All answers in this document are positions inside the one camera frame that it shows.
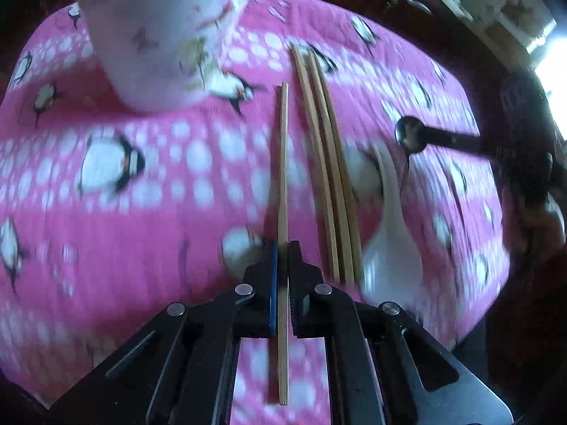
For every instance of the bundle of wooden chopsticks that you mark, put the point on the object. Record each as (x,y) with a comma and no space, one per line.
(334,168)

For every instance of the metal spoon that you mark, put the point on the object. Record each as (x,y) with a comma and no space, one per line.
(409,135)

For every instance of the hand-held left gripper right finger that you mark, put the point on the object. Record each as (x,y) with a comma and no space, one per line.
(301,283)

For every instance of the single wooden chopstick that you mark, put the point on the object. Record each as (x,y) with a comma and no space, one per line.
(282,164)

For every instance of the white ceramic soup spoon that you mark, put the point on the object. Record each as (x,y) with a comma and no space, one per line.
(385,256)

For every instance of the person's right hand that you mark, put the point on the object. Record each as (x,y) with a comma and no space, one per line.
(542,230)

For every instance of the white floral utensil holder cup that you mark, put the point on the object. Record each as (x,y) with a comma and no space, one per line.
(155,31)

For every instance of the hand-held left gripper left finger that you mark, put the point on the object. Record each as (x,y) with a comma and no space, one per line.
(273,283)

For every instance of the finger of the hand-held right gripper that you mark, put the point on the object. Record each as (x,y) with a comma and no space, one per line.
(520,102)
(527,175)

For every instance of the pink penguin printed tablecloth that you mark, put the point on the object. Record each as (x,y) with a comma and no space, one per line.
(133,230)

